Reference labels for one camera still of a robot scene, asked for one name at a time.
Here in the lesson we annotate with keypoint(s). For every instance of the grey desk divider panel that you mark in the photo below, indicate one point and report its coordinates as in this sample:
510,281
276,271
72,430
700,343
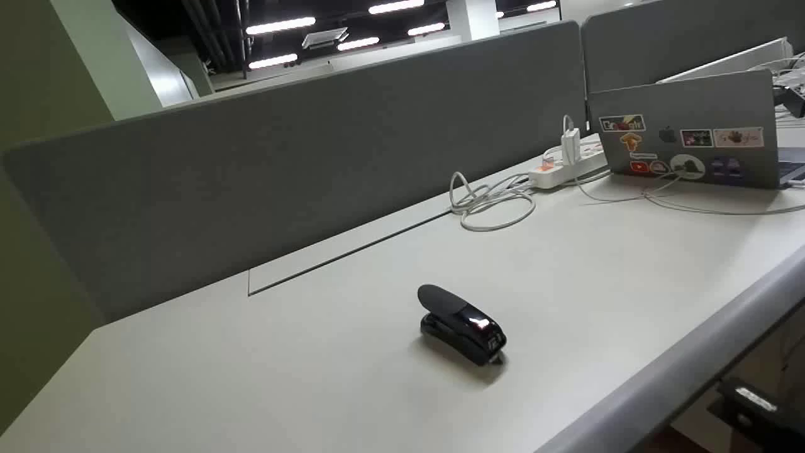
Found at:
153,207

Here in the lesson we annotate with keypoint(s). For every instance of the black stapler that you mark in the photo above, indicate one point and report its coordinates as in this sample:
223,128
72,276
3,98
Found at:
462,325

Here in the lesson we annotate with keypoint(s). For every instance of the black chair armrest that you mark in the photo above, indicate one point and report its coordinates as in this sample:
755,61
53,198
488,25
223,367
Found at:
759,417

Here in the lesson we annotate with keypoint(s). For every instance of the silver laptop with stickers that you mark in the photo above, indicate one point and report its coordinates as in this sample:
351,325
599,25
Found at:
712,133

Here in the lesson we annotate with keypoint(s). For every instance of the white power strip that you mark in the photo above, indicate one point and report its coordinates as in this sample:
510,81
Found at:
553,169

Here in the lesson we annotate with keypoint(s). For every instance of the white charger plug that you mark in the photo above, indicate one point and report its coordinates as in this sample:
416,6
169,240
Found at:
569,143

